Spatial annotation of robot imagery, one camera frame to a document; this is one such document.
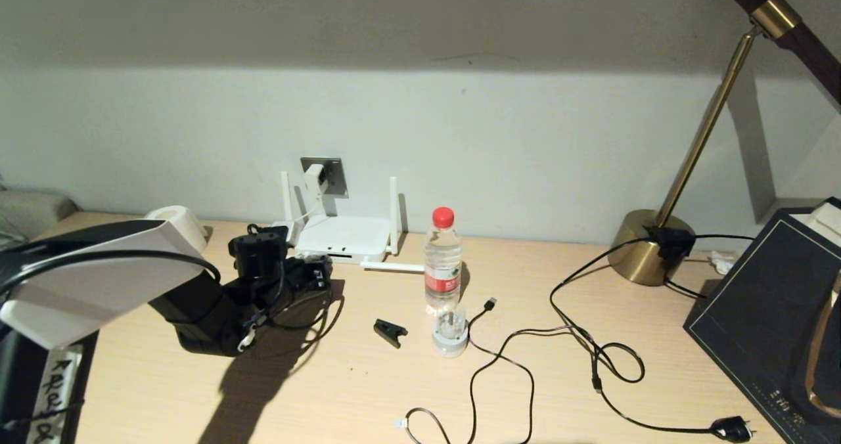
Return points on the grey cushion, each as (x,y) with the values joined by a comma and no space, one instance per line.
(33,209)

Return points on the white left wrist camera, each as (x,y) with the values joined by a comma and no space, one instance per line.
(280,232)

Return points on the patterned fabric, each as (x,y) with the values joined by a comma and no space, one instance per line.
(8,239)

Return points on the dark blue gift bag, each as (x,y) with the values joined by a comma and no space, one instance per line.
(762,326)

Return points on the black block on lamp base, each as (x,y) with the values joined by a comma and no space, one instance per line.
(673,242)

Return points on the small white crumpled item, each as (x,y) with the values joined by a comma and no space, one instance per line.
(723,263)

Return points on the brass desk lamp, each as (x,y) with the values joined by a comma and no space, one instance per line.
(640,253)

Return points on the white wifi router with antennas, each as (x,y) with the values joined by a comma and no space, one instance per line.
(348,234)

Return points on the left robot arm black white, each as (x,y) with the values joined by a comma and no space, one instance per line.
(98,286)

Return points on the grey wall power socket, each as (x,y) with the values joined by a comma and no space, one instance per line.
(336,175)

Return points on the white handwritten label tape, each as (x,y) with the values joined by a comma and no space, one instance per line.
(56,391)

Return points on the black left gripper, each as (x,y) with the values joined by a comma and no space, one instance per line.
(294,280)

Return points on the white box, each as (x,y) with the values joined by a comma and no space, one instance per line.
(826,224)

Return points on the small black plastic clip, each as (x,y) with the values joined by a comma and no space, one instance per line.
(389,331)

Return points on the clear water bottle red cap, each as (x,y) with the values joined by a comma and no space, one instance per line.
(443,280)

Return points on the white toilet paper roll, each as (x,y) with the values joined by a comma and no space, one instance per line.
(177,217)

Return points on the small white clear-dome humidifier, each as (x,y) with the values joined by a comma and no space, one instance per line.
(451,342)

